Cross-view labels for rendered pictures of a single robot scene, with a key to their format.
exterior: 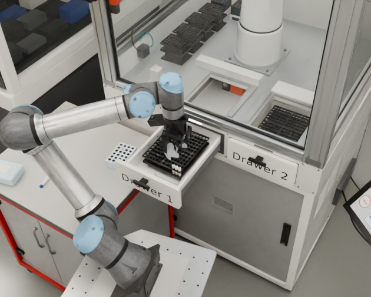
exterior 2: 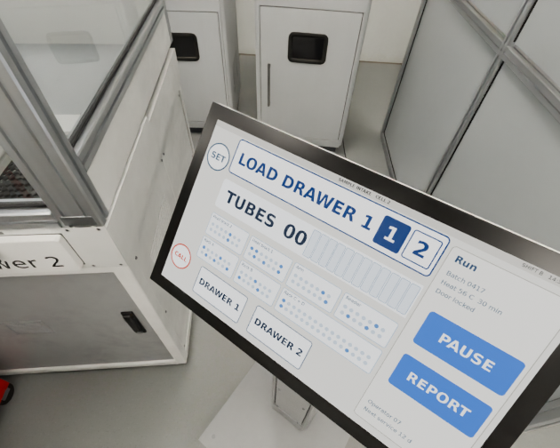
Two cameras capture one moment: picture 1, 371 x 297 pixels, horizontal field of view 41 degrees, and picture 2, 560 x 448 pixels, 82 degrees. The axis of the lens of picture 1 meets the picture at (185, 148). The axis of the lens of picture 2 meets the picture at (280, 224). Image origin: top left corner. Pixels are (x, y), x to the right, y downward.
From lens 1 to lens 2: 1.18 m
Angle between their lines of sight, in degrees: 27
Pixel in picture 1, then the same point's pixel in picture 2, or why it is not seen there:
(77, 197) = not seen: outside the picture
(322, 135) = (48, 164)
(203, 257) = not seen: outside the picture
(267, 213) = (90, 311)
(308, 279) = (201, 333)
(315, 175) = (101, 238)
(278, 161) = (22, 244)
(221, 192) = (7, 316)
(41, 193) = not seen: outside the picture
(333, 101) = not seen: outside the picture
